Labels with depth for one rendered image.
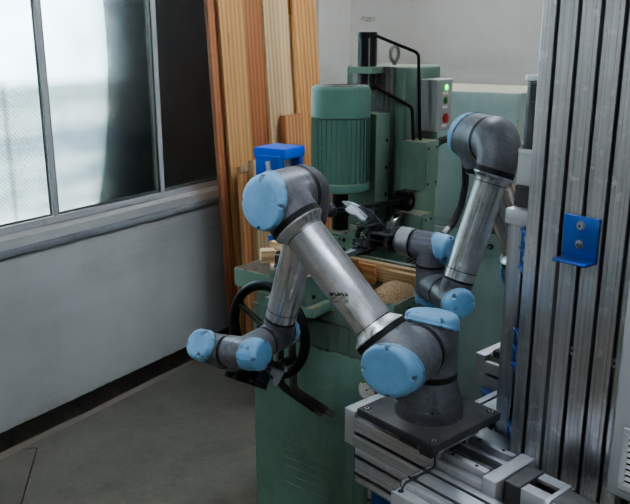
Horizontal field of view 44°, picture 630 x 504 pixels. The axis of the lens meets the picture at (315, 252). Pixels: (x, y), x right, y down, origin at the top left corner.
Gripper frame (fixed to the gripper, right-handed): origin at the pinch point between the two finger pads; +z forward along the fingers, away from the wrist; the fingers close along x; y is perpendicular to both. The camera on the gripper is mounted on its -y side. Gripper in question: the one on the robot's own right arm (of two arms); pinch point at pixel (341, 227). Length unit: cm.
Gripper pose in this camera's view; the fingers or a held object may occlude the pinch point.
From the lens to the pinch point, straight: 217.3
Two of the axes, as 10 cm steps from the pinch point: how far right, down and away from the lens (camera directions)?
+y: -6.1, 1.6, -7.8
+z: -7.9, -1.7, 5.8
